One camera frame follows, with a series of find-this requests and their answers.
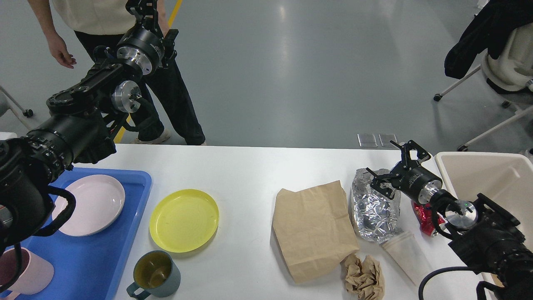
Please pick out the silver floor socket plates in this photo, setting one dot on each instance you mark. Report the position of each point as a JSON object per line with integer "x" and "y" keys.
{"x": 367, "y": 140}

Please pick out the cream plastic bin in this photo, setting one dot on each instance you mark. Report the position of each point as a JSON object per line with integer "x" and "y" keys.
{"x": 505, "y": 178}

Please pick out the brown paper bag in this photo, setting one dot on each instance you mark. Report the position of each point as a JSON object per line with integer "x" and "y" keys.
{"x": 313, "y": 230}

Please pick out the yellow plate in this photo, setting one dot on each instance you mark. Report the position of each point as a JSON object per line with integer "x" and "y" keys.
{"x": 184, "y": 221}

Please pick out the dark teal mug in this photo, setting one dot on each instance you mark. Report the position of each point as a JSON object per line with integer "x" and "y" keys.
{"x": 155, "y": 274}

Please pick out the pink mug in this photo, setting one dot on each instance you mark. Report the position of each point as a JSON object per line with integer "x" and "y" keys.
{"x": 36, "y": 274}

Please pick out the crumpled brown paper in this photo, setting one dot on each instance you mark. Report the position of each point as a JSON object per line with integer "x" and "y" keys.
{"x": 364, "y": 278}

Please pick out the crumpled aluminium foil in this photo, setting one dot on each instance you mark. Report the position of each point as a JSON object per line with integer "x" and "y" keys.
{"x": 374, "y": 216}

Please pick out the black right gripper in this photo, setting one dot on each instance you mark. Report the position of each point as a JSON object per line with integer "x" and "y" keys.
{"x": 418, "y": 183}

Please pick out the red snack wrapper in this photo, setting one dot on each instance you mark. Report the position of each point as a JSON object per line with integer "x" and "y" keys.
{"x": 423, "y": 214}

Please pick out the grey chair with castors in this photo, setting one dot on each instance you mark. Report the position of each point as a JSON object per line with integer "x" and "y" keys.
{"x": 8, "y": 103}

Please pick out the white office chair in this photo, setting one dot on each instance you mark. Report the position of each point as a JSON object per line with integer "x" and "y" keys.
{"x": 512, "y": 71}

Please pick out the blue plastic tray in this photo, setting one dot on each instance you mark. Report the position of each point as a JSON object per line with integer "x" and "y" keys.
{"x": 90, "y": 268}

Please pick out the white paper cup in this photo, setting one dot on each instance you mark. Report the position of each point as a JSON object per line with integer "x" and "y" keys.
{"x": 406, "y": 252}

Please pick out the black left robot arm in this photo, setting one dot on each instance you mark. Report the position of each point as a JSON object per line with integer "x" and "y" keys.
{"x": 84, "y": 121}

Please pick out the person in black trousers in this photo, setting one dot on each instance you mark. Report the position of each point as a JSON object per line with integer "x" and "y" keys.
{"x": 104, "y": 23}

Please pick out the pink plate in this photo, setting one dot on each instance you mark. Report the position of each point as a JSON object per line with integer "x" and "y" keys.
{"x": 99, "y": 202}

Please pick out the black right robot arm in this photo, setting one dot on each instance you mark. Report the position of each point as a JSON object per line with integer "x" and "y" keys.
{"x": 482, "y": 234}

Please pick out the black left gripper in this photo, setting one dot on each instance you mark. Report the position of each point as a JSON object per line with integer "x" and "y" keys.
{"x": 145, "y": 44}

